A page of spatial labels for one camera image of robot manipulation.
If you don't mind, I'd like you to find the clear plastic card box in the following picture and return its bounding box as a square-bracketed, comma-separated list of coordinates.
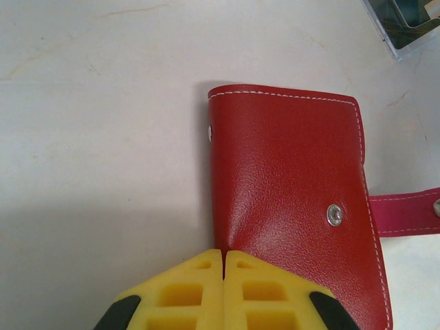
[360, 0, 440, 63]

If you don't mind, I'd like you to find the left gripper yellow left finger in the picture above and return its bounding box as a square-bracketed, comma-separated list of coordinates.
[96, 249, 226, 330]

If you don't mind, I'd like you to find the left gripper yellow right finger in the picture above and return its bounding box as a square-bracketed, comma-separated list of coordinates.
[223, 250, 358, 330]

